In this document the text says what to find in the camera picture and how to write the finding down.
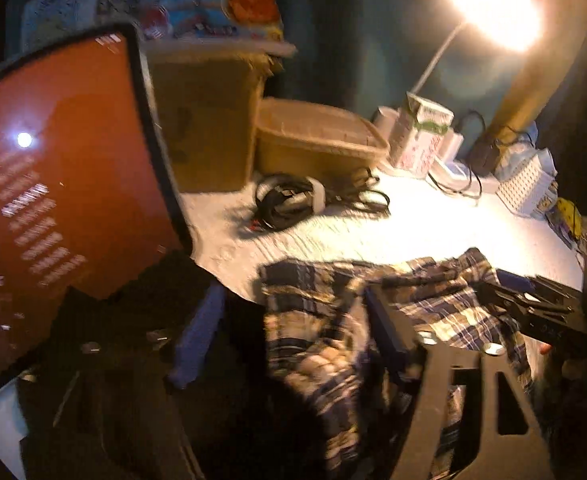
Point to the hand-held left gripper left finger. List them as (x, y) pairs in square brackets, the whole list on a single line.
[(198, 330)]

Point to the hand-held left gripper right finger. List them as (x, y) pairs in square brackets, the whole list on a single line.
[(388, 332)]

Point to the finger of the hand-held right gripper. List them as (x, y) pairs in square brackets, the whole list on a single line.
[(513, 279), (503, 302)]

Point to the plaid flannel shirt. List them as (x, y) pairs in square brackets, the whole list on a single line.
[(313, 360)]

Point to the black cloth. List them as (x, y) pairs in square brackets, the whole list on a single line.
[(123, 300)]

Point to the white woven basket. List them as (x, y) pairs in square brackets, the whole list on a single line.
[(523, 187)]

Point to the white textured tablecloth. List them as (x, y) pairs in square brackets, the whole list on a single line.
[(423, 230)]

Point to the dark power adapter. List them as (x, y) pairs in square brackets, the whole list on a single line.
[(485, 156)]

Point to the packets in basket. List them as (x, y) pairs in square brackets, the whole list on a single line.
[(521, 147)]

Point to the white green milk carton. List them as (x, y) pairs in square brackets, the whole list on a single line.
[(418, 145)]

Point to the yellow curtain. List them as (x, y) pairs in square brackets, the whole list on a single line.
[(538, 85)]

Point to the brown cardboard box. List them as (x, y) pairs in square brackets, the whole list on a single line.
[(208, 120)]

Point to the computer monitor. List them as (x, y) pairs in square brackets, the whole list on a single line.
[(73, 160)]

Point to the white desk lamp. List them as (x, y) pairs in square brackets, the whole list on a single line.
[(493, 5)]

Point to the printed snack bag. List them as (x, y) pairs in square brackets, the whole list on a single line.
[(243, 5)]

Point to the printed white box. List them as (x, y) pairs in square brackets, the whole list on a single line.
[(58, 15)]

